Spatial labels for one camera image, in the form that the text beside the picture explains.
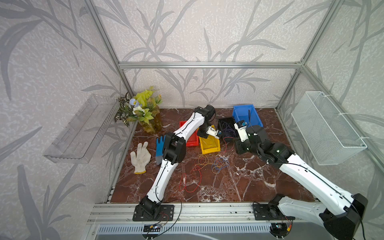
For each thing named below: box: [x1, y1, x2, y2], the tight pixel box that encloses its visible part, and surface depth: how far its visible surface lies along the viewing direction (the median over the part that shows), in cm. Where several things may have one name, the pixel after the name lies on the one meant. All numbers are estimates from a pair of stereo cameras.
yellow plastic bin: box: [199, 135, 221, 155], surface depth 94 cm
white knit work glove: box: [130, 141, 152, 175], surface depth 95 cm
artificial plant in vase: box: [115, 86, 163, 134], surface depth 91 cm
